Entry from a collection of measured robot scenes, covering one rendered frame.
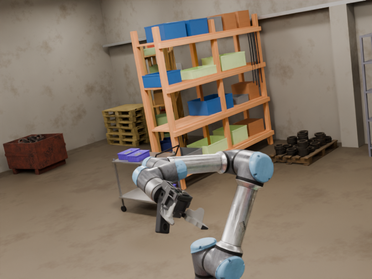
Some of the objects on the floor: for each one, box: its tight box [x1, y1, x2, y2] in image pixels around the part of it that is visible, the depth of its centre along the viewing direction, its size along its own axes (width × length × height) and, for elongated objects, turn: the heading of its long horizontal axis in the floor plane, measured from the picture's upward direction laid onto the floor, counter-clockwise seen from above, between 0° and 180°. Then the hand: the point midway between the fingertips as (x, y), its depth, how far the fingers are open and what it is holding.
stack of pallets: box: [102, 104, 161, 147], centre depth 1149 cm, size 123×85×88 cm
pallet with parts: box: [269, 130, 339, 166], centre depth 794 cm, size 77×112×40 cm
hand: (190, 228), depth 143 cm, fingers open, 14 cm apart
